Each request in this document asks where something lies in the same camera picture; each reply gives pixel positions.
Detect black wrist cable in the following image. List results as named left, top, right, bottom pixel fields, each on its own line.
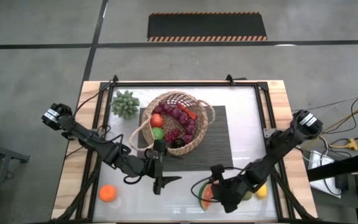
left=191, top=166, right=245, bottom=203
left=122, top=174, right=150, bottom=185

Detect purple grapes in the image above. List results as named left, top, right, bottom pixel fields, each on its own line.
left=153, top=102, right=198, bottom=144

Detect orange fruit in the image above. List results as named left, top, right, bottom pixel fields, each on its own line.
left=99, top=184, right=117, bottom=203

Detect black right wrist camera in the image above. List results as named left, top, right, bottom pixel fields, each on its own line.
left=211, top=164, right=226, bottom=182

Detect green grape bunch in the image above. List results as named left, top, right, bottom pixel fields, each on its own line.
left=110, top=90, right=140, bottom=120

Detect yellow lemon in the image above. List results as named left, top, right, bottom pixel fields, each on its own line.
left=254, top=183, right=269, bottom=200

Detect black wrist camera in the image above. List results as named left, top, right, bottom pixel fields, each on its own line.
left=152, top=139, right=168, bottom=156
left=211, top=164, right=226, bottom=182

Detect watermelon slice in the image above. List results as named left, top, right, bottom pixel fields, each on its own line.
left=197, top=182, right=216, bottom=212

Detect black striped-edge floor mat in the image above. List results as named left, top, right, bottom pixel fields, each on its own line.
left=147, top=11, right=269, bottom=42

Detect dark grey woven placemat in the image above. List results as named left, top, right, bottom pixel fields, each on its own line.
left=137, top=105, right=234, bottom=172

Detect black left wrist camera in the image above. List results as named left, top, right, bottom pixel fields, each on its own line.
left=152, top=139, right=168, bottom=156

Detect green apple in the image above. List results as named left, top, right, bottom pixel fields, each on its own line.
left=152, top=127, right=165, bottom=141

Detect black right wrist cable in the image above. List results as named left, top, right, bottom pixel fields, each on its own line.
left=191, top=166, right=245, bottom=203

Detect white box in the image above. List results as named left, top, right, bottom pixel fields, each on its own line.
left=308, top=150, right=343, bottom=199

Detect red chili pepper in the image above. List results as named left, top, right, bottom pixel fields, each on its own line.
left=177, top=103, right=198, bottom=121

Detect yellow cable with connector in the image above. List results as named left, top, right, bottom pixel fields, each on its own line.
left=320, top=105, right=358, bottom=152

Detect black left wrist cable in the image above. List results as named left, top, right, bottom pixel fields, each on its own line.
left=122, top=174, right=150, bottom=185

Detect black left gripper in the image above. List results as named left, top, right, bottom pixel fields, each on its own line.
left=143, top=153, right=183, bottom=195

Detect red apple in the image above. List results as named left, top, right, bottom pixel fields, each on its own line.
left=149, top=113, right=165, bottom=129

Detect red grape bunch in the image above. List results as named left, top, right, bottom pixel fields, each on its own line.
left=163, top=128, right=181, bottom=144

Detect black table frame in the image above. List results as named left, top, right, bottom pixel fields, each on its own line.
left=53, top=74, right=318, bottom=223

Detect dark plum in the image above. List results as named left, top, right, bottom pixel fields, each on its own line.
left=170, top=138, right=186, bottom=149

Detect woven wicker basket with handles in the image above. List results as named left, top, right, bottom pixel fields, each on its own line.
left=128, top=90, right=216, bottom=157

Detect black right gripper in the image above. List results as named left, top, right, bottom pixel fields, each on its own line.
left=212, top=179, right=250, bottom=214

